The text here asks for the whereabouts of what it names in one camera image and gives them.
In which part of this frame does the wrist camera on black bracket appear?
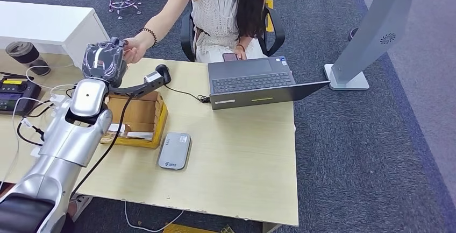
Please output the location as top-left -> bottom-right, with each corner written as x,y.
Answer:
108,70 -> 165,99

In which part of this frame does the black coil wrist band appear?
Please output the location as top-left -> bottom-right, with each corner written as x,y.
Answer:
139,27 -> 158,47

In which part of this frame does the black plug with cable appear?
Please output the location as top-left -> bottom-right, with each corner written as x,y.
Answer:
16,97 -> 54,147

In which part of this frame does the grey laptop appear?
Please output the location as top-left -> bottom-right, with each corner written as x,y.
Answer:
208,56 -> 331,111

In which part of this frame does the white power strip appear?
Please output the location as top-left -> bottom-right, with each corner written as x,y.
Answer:
30,117 -> 60,158

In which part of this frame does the black mouse cable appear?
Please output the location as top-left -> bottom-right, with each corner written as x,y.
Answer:
164,84 -> 211,104

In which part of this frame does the person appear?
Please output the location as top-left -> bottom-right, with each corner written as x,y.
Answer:
123,0 -> 268,65

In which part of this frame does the person's right hand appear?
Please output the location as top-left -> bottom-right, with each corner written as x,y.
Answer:
123,36 -> 147,65

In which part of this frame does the black computer mouse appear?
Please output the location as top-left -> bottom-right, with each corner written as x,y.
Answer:
155,64 -> 172,85

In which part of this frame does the open cardboard box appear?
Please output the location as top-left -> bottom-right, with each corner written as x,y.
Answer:
99,91 -> 169,150

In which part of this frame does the white hanging cable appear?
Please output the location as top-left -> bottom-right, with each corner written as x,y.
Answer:
123,201 -> 185,233

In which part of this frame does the grey kiosk stand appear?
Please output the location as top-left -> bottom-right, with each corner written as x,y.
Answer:
323,0 -> 450,91

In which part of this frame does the black lidded coffee cup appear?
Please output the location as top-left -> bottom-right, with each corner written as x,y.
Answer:
5,41 -> 51,77

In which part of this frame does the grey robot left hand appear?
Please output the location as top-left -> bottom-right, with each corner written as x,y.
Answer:
82,38 -> 128,88

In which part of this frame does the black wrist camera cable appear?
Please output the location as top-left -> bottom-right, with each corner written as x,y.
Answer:
71,94 -> 134,196

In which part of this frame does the yellow box under desk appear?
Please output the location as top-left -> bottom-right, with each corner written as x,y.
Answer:
163,223 -> 234,233

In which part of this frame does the black control device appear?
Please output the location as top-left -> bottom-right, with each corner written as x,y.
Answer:
0,75 -> 42,116

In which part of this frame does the white paper card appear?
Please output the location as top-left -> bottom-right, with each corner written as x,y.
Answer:
108,123 -> 127,135
125,132 -> 154,142

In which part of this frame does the yellow floor object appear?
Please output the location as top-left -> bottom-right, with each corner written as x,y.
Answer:
263,0 -> 275,33

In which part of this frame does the white cabinet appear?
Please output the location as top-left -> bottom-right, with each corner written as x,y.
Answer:
0,1 -> 110,69

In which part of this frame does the black office chair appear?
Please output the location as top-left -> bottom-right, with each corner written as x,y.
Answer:
180,5 -> 286,63

